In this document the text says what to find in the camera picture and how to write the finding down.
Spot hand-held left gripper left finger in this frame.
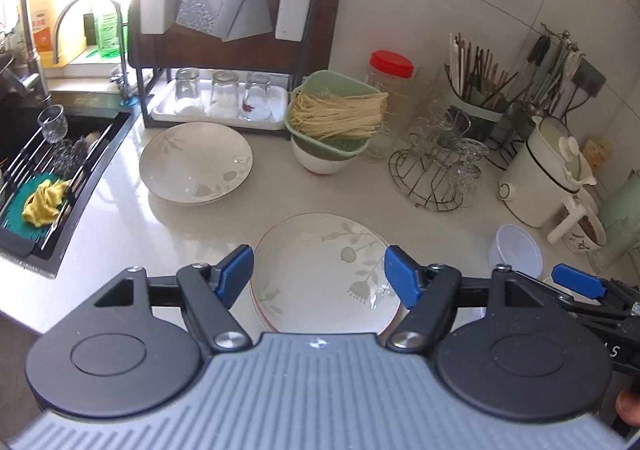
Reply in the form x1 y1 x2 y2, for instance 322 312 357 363
94 244 256 352

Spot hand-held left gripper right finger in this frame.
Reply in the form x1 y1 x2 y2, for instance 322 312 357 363
383 244 549 352

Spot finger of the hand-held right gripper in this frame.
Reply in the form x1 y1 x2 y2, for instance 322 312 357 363
551 264 640 305
517 271 640 320

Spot small white plastic bowl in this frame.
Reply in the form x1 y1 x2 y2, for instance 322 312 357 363
495 224 545 282

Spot person's right hand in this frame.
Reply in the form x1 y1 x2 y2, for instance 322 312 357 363
616 389 640 432

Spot bowl with brown contents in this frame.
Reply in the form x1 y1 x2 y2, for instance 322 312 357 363
562 204 609 252

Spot pale green kettle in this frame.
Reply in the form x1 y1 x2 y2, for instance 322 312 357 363
597 169 640 251

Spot white electric pot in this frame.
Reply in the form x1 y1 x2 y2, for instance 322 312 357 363
497 116 599 245

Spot deep white floral plate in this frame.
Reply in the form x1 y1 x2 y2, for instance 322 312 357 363
138 122 254 207

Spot round patterned glass cup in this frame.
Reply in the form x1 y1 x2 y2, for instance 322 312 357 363
447 137 489 194

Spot yellow packet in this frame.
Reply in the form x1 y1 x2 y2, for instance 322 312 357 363
581 136 614 167

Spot white ceramic bowl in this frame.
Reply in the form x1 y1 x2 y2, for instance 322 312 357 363
291 135 359 176

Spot green strainer basket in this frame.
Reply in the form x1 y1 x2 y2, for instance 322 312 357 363
283 70 390 162

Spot white drip tray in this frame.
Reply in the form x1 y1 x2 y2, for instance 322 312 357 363
150 77 292 132

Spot dried noodles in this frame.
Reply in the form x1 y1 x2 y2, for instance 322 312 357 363
290 88 390 142

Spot clear drinking glass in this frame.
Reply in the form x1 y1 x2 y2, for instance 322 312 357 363
207 70 241 118
174 67 203 115
241 72 273 121

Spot tall clear glass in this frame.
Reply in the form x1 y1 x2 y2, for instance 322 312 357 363
417 75 452 128

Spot roll-up sink rack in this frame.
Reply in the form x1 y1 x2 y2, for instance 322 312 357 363
0 122 115 251

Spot yellow cloth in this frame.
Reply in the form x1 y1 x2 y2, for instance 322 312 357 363
22 178 71 230

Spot red-lid clear jar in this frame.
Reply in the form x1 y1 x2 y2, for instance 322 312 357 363
363 50 420 164

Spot steel wool scrubber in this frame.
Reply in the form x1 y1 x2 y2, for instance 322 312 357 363
49 137 85 177

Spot hanging utensil rack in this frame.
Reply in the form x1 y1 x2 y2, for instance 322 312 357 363
517 24 587 131

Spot bundle of chopsticks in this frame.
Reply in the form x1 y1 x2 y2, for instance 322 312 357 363
449 32 521 106

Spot teal sink mat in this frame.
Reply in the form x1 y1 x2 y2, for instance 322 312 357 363
7 172 68 232

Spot black kitchen sink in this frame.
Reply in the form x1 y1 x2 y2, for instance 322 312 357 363
0 90 134 277

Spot black dish rack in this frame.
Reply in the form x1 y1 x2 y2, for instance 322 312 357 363
127 0 332 132

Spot small patterned glass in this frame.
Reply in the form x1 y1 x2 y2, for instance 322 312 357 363
38 104 69 144

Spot dark wooden cutting board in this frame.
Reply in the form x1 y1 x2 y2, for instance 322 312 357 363
129 0 349 82

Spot white utensil holder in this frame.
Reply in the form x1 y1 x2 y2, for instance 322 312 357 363
274 0 309 42
138 0 169 35

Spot green bottle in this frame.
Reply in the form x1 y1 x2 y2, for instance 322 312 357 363
94 4 127 54

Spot dark pull-down faucet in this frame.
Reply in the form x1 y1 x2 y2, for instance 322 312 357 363
0 0 52 103

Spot chrome arched faucet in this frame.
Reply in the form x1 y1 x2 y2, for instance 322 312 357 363
52 0 132 98

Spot yellow detergent bottle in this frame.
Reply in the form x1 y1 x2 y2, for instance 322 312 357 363
27 0 60 69

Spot wire cup rack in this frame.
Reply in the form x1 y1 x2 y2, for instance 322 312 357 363
388 119 488 212

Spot grey wall outlet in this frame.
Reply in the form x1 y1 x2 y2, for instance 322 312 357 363
569 57 607 99

